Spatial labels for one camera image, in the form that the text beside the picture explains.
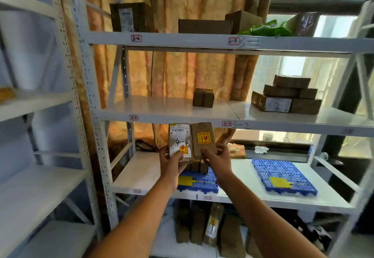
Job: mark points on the person's left hand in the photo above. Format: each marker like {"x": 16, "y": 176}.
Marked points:
{"x": 172, "y": 168}

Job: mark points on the person's right hand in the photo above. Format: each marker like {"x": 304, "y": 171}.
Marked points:
{"x": 222, "y": 164}

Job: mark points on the yellow tag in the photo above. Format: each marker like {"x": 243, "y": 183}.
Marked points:
{"x": 279, "y": 182}
{"x": 184, "y": 181}

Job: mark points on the printed brown cardboard box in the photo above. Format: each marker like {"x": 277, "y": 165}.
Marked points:
{"x": 195, "y": 167}

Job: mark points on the blue plastic pallet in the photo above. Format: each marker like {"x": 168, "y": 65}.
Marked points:
{"x": 271, "y": 168}
{"x": 209, "y": 186}

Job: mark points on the brown cardboard box orange sticker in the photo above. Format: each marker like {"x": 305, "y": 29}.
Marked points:
{"x": 204, "y": 138}

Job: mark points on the slim brown cardboard box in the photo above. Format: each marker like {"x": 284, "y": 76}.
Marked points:
{"x": 198, "y": 225}
{"x": 183, "y": 225}
{"x": 252, "y": 250}

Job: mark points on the white metal shelving rack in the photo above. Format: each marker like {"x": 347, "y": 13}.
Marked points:
{"x": 163, "y": 105}

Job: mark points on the wide brown cardboard box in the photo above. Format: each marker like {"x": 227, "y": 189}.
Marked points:
{"x": 230, "y": 237}

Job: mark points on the dark cardboard box white label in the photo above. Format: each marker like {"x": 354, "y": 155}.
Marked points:
{"x": 140, "y": 18}

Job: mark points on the person's right forearm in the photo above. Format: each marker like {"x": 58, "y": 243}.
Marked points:
{"x": 263, "y": 225}

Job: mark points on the person's left forearm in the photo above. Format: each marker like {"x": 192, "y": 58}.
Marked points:
{"x": 137, "y": 228}

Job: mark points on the white crumpled tissue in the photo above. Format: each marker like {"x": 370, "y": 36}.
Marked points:
{"x": 261, "y": 149}

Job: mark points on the clear-wrapped labelled parcel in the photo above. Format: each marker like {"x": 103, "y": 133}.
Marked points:
{"x": 213, "y": 222}

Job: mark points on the white metal storage rack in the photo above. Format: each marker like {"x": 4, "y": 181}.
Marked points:
{"x": 38, "y": 190}

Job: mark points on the green plastic bag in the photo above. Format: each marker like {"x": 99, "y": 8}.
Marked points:
{"x": 268, "y": 30}

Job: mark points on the shiny wrapped brown parcel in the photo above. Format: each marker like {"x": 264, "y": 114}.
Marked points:
{"x": 305, "y": 24}

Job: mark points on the yellow flat bundle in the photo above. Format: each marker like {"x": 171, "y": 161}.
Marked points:
{"x": 5, "y": 94}

